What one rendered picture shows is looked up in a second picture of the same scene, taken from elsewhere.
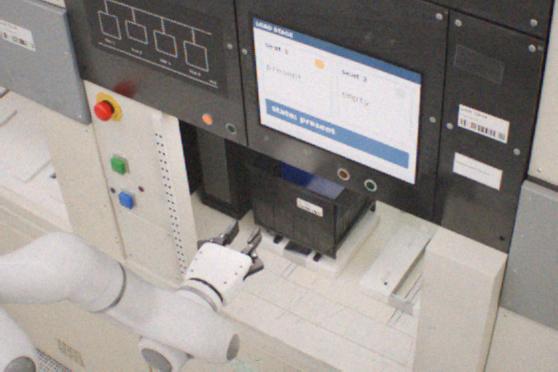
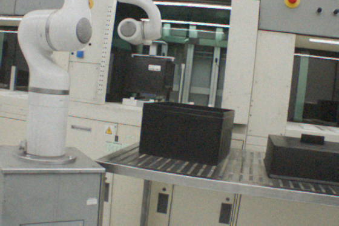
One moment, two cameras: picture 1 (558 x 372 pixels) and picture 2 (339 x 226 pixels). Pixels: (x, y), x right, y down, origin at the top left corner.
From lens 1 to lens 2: 1.63 m
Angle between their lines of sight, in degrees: 45
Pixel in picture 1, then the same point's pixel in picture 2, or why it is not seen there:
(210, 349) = (157, 15)
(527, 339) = (270, 44)
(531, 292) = (270, 15)
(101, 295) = not seen: outside the picture
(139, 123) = (100, 6)
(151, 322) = not seen: outside the picture
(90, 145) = not seen: hidden behind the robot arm
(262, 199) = (131, 73)
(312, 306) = not seen: hidden behind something
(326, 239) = (160, 84)
